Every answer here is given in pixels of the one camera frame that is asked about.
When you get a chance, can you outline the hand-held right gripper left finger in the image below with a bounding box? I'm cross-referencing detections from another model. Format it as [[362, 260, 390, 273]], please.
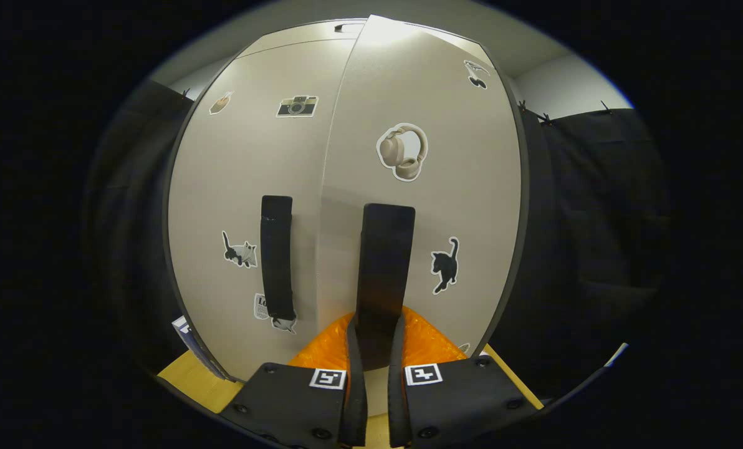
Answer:
[[219, 312, 369, 449]]

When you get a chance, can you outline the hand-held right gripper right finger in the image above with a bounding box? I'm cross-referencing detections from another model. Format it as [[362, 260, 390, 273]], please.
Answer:
[[387, 306, 544, 449]]

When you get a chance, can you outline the beige cabinet door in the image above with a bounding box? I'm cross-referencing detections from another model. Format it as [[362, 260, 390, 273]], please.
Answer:
[[315, 14, 531, 418], [166, 37, 357, 382]]

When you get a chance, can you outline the beige double-door shoe cabinet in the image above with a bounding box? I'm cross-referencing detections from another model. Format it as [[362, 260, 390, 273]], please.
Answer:
[[161, 17, 372, 382]]

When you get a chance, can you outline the dark blue book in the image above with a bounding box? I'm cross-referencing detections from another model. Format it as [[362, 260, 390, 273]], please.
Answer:
[[172, 315, 232, 381]]

